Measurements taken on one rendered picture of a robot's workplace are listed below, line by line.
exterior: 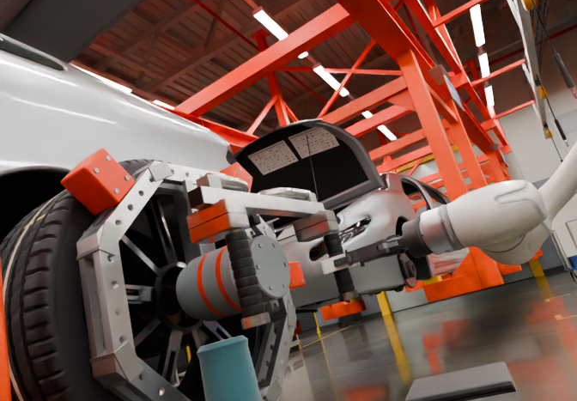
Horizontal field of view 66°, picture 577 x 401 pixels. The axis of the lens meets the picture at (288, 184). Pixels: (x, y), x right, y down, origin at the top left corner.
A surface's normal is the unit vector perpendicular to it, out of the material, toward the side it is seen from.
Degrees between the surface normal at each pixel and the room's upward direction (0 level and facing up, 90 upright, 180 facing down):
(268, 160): 144
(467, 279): 90
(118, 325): 90
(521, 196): 77
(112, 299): 90
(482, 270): 90
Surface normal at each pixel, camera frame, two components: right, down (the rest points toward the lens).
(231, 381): 0.18, -0.36
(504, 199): -0.45, -0.43
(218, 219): -0.53, -0.11
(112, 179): 0.81, -0.36
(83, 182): -0.19, 0.58
